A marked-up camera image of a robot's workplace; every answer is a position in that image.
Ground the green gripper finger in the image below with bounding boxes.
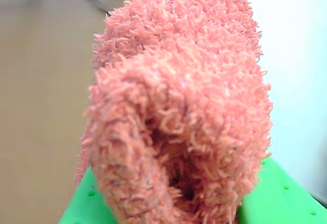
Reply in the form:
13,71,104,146
58,166,118,224
236,156,327,224

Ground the orange fuzzy sock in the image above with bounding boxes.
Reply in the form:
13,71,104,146
74,0,274,224

